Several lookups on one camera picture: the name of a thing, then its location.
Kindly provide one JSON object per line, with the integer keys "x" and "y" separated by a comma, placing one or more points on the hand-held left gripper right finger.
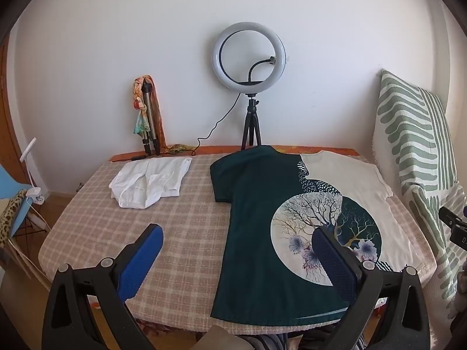
{"x": 335, "y": 262}

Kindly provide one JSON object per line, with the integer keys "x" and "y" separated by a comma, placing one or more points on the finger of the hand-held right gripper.
{"x": 447, "y": 216}
{"x": 460, "y": 238}

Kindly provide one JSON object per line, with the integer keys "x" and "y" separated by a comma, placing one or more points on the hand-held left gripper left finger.
{"x": 140, "y": 259}

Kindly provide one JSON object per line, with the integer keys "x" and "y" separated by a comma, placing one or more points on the green and white printed T-shirt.
{"x": 248, "y": 207}

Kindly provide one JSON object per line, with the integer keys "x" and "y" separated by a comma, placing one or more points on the beige checked blanket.
{"x": 109, "y": 244}

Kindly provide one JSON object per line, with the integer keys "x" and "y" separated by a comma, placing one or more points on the white folded garment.
{"x": 146, "y": 182}

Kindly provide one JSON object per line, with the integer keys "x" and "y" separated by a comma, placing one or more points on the green striped white cushion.
{"x": 401, "y": 135}

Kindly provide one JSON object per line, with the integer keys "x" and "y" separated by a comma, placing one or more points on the dark striped cloth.
{"x": 262, "y": 342}

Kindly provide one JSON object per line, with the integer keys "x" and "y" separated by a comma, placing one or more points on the white lamp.
{"x": 33, "y": 193}

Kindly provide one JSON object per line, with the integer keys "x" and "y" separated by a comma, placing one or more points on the blue chair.
{"x": 20, "y": 217}

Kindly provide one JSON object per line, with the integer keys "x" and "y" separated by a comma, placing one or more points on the orange floral cloth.
{"x": 219, "y": 150}

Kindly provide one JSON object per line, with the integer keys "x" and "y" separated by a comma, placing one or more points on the leopard print cloth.
{"x": 9, "y": 211}

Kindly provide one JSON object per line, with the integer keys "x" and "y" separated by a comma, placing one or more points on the silver tripod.
{"x": 150, "y": 116}

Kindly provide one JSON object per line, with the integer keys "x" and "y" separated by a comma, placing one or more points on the colourful scarf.
{"x": 137, "y": 94}

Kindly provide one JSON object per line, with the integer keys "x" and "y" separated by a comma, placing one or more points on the wooden door frame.
{"x": 9, "y": 135}

